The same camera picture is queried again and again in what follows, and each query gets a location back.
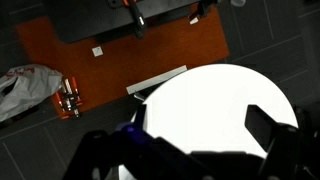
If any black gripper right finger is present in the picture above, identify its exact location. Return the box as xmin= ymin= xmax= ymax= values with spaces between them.
xmin=244 ymin=104 xmax=288 ymax=155

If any clear plastic cup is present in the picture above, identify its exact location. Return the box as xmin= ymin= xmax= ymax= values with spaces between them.
xmin=230 ymin=0 xmax=247 ymax=8

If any white plastic bag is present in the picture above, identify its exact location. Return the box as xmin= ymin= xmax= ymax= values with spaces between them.
xmin=0 ymin=63 xmax=64 ymax=123

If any black equipment stand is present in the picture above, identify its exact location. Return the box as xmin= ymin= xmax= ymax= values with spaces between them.
xmin=44 ymin=0 xmax=201 ymax=45

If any black clamp with white tag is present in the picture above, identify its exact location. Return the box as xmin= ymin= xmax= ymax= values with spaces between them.
xmin=188 ymin=0 xmax=219 ymax=26

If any white table base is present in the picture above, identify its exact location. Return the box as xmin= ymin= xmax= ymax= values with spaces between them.
xmin=125 ymin=64 xmax=188 ymax=101

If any small white card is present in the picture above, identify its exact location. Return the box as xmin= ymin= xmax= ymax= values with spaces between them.
xmin=91 ymin=46 xmax=104 ymax=58

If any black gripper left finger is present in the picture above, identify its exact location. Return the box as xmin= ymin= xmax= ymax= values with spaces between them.
xmin=133 ymin=103 xmax=148 ymax=135

